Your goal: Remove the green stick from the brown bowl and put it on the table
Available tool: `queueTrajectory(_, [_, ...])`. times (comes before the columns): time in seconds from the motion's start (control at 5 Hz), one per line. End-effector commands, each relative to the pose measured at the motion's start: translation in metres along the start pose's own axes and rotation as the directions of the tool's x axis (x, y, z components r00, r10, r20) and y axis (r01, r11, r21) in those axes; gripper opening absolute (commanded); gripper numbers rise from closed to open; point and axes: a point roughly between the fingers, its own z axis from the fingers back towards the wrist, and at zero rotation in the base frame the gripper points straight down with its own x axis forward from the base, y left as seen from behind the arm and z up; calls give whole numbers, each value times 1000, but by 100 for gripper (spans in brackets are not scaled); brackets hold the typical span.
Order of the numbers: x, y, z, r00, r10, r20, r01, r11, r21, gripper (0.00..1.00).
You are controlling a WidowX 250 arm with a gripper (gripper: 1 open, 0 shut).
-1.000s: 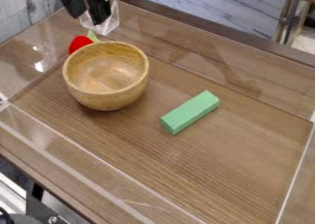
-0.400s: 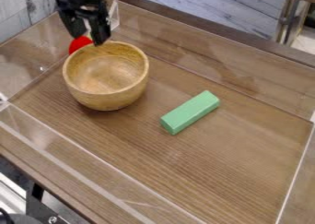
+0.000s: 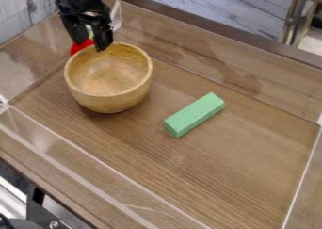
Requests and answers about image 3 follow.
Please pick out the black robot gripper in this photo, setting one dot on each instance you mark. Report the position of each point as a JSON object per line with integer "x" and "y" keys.
{"x": 91, "y": 13}

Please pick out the light brown wooden bowl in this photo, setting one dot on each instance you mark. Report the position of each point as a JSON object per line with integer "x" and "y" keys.
{"x": 108, "y": 81}

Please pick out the green rectangular foam stick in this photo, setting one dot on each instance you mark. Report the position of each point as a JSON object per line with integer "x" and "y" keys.
{"x": 194, "y": 114}

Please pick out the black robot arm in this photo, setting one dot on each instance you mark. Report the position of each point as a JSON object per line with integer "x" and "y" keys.
{"x": 79, "y": 13}

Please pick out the red plush strawberry toy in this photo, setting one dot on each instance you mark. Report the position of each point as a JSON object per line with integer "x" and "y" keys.
{"x": 77, "y": 46}

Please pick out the metal table leg background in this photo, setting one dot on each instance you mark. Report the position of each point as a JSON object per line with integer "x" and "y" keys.
{"x": 298, "y": 21}

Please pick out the black table leg bracket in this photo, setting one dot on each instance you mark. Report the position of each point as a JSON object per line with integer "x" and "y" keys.
{"x": 37, "y": 214}

